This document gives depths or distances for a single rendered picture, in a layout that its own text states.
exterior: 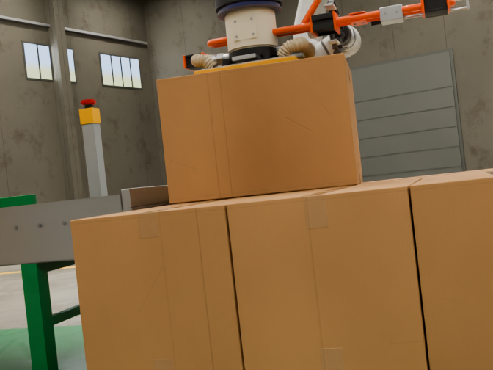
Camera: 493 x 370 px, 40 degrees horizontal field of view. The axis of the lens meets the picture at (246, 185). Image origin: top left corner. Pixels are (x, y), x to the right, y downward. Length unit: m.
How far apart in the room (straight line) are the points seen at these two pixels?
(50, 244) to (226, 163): 0.62
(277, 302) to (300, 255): 0.12
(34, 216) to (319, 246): 1.11
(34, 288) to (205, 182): 0.65
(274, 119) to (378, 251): 0.78
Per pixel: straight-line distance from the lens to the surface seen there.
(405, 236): 1.43
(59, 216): 2.22
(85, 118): 3.12
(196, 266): 1.54
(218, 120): 2.13
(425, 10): 2.21
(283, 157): 2.08
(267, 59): 2.17
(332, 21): 2.23
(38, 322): 2.32
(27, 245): 2.30
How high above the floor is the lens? 0.58
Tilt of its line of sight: level
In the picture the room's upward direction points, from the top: 6 degrees counter-clockwise
